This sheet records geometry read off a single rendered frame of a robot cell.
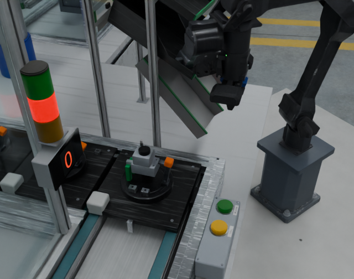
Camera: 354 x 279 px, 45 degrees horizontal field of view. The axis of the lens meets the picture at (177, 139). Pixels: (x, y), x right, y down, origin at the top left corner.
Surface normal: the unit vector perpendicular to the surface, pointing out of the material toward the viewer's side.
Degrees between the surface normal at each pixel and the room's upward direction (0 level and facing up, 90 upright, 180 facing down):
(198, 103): 45
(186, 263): 0
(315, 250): 0
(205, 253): 0
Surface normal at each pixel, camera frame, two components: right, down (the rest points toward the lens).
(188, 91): 0.63, -0.35
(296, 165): -0.01, -0.77
